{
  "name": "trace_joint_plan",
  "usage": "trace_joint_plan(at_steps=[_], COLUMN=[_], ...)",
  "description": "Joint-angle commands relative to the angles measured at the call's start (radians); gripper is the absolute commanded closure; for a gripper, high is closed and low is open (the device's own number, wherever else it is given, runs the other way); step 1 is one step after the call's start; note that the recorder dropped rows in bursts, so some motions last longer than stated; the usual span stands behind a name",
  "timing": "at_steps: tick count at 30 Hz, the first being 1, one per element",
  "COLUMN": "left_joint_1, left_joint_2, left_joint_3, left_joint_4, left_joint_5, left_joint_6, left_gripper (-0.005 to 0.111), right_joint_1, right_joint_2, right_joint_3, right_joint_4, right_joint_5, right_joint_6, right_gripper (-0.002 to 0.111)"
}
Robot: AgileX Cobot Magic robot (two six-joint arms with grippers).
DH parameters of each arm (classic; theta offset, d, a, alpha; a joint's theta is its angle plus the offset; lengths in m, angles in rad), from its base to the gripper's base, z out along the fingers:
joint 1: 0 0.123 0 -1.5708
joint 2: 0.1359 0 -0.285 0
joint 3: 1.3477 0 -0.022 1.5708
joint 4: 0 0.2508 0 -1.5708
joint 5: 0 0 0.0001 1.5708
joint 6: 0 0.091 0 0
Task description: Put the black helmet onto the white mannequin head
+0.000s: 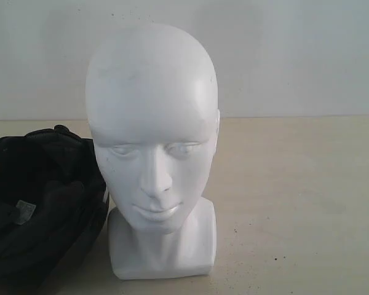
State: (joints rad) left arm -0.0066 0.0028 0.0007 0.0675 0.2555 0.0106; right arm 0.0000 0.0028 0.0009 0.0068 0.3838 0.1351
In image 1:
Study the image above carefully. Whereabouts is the black helmet with tinted visor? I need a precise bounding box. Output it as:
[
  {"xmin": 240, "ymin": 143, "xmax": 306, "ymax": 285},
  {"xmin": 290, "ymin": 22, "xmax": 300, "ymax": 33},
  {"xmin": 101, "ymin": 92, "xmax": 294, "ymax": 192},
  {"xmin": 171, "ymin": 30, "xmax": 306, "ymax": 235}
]
[{"xmin": 0, "ymin": 124, "xmax": 110, "ymax": 267}]

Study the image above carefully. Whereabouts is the white mannequin head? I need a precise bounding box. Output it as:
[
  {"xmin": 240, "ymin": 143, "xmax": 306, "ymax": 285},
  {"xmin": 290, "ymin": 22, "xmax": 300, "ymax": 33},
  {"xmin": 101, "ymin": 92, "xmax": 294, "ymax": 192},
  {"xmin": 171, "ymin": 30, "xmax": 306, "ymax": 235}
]
[{"xmin": 85, "ymin": 24, "xmax": 220, "ymax": 280}]

